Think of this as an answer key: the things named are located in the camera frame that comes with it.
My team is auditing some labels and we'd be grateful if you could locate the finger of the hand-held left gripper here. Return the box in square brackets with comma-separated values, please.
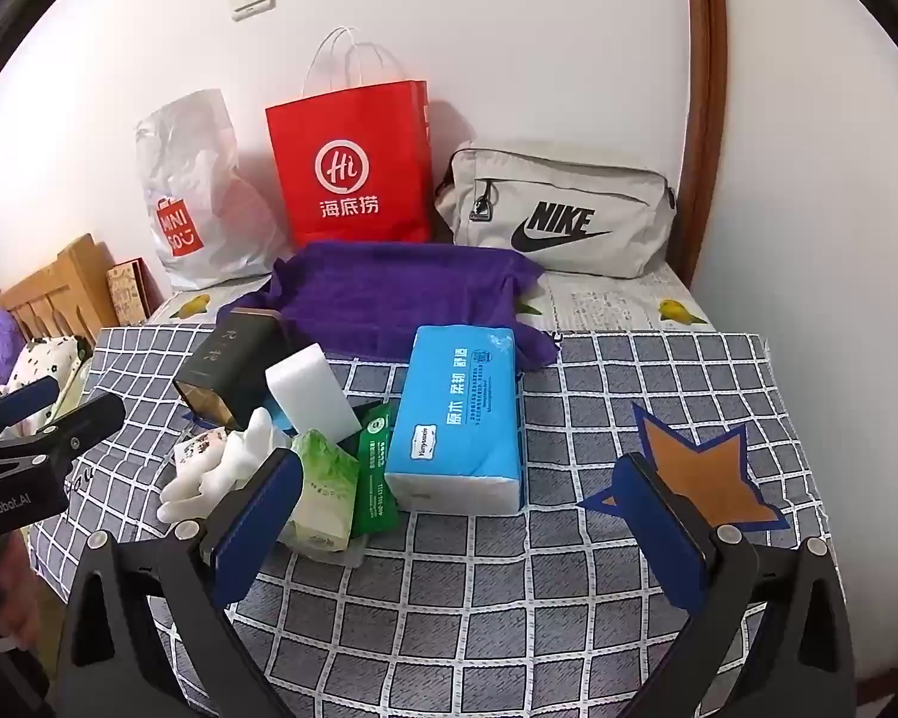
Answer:
[0, 391, 127, 480]
[0, 376, 61, 444]

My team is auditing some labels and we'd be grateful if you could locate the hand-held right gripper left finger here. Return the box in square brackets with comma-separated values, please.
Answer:
[48, 447, 304, 718]

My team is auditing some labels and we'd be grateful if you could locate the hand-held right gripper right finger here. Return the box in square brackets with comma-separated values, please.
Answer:
[614, 452, 858, 718]

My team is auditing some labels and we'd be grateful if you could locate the small green tissue pack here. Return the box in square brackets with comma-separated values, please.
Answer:
[280, 430, 362, 555]

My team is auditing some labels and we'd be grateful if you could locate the green foil packet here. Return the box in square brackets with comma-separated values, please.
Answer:
[350, 401, 399, 540]

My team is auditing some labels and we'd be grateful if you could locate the white sponge block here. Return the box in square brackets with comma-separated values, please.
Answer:
[265, 342, 364, 441]

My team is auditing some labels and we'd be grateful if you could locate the blue tissue pack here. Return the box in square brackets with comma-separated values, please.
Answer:
[384, 325, 525, 517]

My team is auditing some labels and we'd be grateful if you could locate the person's left forearm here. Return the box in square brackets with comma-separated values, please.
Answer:
[0, 613, 50, 718]

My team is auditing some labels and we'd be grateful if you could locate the person's left hand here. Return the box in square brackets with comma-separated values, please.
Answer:
[0, 531, 42, 644]

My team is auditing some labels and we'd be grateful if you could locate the purple plush toy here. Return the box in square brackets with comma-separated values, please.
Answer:
[0, 305, 27, 382]

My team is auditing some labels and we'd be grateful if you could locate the small printed white packet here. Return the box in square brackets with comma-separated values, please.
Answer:
[172, 430, 233, 476]

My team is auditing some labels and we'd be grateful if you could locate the grey checked blanket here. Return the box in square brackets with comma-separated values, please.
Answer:
[26, 325, 828, 718]

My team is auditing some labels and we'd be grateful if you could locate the wooden headboard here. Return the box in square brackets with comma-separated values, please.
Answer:
[0, 233, 121, 382]

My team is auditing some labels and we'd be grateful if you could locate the small brown box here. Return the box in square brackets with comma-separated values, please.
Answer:
[106, 258, 154, 324]

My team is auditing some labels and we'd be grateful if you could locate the dark green box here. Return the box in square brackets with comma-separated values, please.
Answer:
[174, 308, 301, 431]

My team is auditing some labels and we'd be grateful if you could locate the purple towel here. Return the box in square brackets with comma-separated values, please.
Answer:
[217, 241, 559, 371]

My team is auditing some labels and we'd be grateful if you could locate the white plastic shopping bag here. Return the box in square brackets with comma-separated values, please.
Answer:
[135, 88, 295, 291]

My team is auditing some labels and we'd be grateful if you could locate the grey waist bag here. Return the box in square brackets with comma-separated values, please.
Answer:
[434, 141, 678, 280]

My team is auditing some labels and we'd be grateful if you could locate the red paper shopping bag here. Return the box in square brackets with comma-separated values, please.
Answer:
[265, 26, 433, 250]

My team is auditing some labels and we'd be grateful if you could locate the wooden door frame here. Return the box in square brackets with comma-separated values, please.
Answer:
[681, 0, 729, 289]

